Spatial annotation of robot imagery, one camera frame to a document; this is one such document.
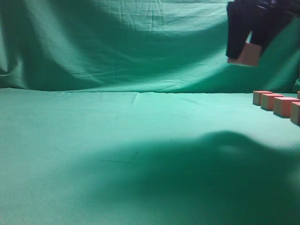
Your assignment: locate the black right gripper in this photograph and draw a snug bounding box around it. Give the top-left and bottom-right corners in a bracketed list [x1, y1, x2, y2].
[226, 0, 300, 59]

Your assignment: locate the red cube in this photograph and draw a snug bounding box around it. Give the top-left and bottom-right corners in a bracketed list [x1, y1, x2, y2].
[290, 102, 300, 126]
[273, 97, 300, 118]
[261, 93, 283, 111]

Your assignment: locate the red cube far row end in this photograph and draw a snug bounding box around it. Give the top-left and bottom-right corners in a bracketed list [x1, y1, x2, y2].
[253, 90, 273, 105]

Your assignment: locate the green cloth backdrop and cover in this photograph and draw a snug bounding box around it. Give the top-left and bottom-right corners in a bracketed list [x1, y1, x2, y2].
[0, 0, 300, 225]

